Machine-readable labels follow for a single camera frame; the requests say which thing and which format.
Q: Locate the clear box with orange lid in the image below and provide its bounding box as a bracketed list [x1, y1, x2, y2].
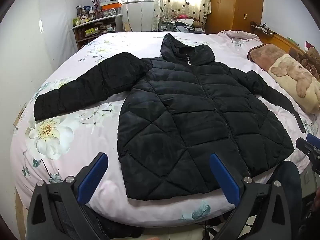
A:
[100, 1, 122, 18]

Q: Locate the wooden headboard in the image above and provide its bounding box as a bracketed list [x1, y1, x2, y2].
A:
[250, 21, 308, 48]

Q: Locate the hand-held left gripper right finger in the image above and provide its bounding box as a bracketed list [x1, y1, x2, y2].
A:
[209, 152, 300, 240]

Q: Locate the black quilted hooded jacket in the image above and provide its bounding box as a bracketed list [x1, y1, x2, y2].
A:
[33, 33, 307, 201]

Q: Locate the brown bear print blanket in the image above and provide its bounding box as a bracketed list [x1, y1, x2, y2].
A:
[247, 43, 320, 114]

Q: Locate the brown plush bear toy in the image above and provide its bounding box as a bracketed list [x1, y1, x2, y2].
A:
[290, 41, 320, 80]

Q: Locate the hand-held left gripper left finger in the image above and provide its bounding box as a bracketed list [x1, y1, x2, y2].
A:
[26, 152, 109, 240]

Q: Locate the group of bottles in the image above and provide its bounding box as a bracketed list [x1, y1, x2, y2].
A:
[72, 4, 100, 25]

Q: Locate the dark cloth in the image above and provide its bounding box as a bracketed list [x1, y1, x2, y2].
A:
[82, 204, 153, 240]

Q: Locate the black electronic box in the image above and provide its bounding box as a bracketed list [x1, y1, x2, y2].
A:
[159, 22, 175, 32]

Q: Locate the heart print curtain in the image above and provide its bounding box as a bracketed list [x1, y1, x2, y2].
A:
[151, 0, 212, 32]

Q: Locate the bed with floral pink sheet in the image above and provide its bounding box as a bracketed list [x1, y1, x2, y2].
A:
[10, 30, 320, 228]

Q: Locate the pile of clothes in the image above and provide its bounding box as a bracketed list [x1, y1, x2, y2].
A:
[159, 14, 207, 34]

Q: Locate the wooden shelf unit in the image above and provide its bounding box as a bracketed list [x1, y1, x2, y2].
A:
[72, 15, 123, 50]

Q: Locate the wooden wardrobe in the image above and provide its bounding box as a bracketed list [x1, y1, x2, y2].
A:
[205, 0, 264, 34]

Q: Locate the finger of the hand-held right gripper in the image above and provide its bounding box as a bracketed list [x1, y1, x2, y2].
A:
[296, 133, 320, 174]

